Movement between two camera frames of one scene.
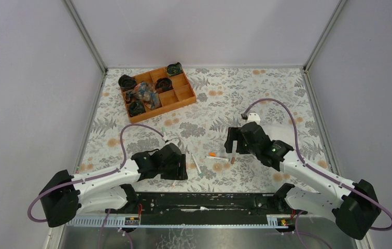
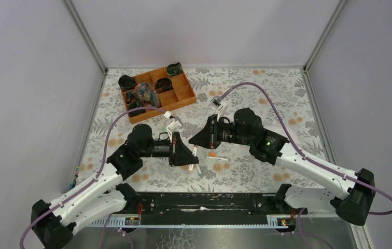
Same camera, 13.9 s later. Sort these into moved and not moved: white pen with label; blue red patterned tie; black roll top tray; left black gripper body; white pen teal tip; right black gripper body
Moved: left black gripper body; right black gripper body
Not moved: white pen teal tip; blue red patterned tie; black roll top tray; white pen with label
